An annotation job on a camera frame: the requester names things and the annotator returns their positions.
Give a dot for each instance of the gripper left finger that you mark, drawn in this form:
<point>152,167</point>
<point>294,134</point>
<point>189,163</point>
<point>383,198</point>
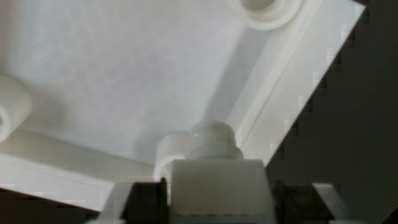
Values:
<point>138,203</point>

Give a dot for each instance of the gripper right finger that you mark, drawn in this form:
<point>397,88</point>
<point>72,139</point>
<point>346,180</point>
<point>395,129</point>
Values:
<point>310,204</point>

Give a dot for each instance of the white table leg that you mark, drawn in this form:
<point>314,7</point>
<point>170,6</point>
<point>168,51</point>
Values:
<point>220,189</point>

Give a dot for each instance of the white square tabletop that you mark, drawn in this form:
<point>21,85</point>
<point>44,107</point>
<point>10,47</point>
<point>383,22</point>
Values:
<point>122,69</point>

